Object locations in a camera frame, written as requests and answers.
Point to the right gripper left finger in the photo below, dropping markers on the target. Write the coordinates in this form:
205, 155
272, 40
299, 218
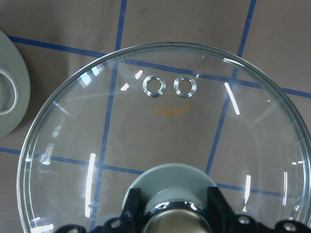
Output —
132, 215

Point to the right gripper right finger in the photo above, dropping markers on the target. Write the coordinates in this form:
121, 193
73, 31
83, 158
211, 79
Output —
219, 212

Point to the glass pot lid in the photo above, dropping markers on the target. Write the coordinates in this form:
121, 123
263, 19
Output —
171, 119

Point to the white electric cooking pot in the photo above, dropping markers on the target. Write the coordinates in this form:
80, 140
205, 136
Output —
15, 88

